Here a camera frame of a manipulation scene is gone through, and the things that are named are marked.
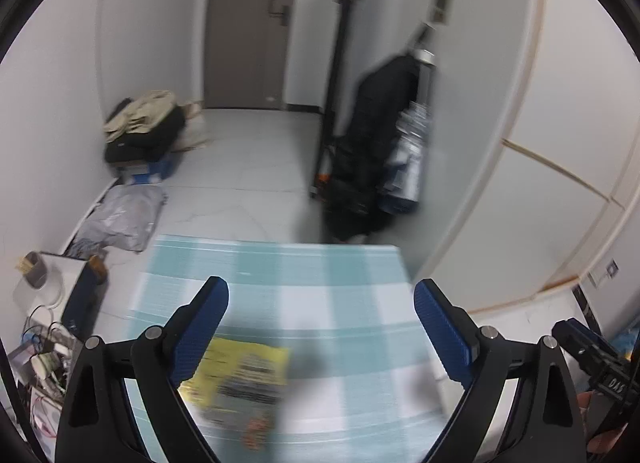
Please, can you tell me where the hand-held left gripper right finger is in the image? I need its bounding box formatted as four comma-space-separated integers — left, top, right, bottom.
414, 279, 586, 463

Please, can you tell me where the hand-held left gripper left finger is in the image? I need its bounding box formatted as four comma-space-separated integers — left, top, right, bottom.
55, 277, 229, 463

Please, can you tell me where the yellow plastic food packet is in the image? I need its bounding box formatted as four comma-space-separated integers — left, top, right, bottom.
179, 337, 292, 451

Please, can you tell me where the person's right hand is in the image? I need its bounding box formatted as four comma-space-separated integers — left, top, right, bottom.
576, 390, 628, 455

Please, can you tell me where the teal checked tablecloth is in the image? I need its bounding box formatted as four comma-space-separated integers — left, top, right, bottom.
125, 237, 451, 463

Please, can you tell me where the grey plastic bag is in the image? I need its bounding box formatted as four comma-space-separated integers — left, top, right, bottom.
79, 185, 169, 255

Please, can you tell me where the white side table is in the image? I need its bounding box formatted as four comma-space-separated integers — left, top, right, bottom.
39, 253, 109, 340

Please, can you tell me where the striped grey cloth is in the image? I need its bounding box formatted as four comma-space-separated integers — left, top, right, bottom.
66, 238, 109, 260

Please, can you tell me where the white round object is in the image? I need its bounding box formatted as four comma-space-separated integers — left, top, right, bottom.
12, 265, 64, 315

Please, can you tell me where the blue cardboard box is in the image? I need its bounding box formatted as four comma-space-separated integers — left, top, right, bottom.
114, 152, 182, 184

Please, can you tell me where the silver folded umbrella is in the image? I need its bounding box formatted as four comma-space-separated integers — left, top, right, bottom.
379, 49, 437, 217

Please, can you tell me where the black backpack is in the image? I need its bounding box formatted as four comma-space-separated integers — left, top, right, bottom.
322, 23, 435, 245

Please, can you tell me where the black bag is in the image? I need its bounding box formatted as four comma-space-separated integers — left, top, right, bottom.
104, 99, 187, 164

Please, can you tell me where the white cloth bag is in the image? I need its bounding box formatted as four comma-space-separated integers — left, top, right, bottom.
174, 102, 209, 152

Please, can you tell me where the white cabinet with wood trim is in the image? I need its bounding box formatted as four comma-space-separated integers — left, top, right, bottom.
415, 0, 640, 315

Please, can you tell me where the beige clothing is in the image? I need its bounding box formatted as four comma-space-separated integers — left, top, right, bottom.
104, 90, 177, 144

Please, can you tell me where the grey-brown door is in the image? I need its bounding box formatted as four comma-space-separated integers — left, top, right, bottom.
202, 0, 302, 110

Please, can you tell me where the black metal frame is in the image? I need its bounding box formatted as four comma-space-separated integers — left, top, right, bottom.
309, 0, 367, 200

